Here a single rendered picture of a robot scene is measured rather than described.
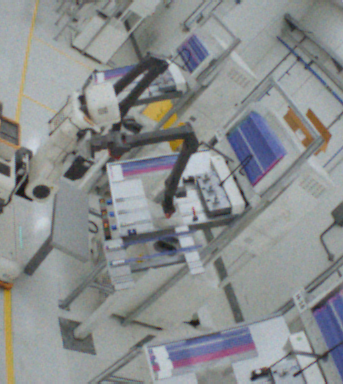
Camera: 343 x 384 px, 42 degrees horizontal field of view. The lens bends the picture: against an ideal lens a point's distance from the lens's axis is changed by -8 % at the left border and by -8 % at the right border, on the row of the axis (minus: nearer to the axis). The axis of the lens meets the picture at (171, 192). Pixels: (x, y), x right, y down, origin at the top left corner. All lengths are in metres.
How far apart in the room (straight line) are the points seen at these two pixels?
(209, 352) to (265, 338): 0.29
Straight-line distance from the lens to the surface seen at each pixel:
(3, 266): 2.78
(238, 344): 2.32
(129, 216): 2.93
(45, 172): 2.54
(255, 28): 5.92
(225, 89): 4.10
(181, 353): 2.30
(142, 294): 3.26
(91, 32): 7.12
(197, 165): 3.27
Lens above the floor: 2.17
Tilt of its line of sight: 23 degrees down
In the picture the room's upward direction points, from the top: 44 degrees clockwise
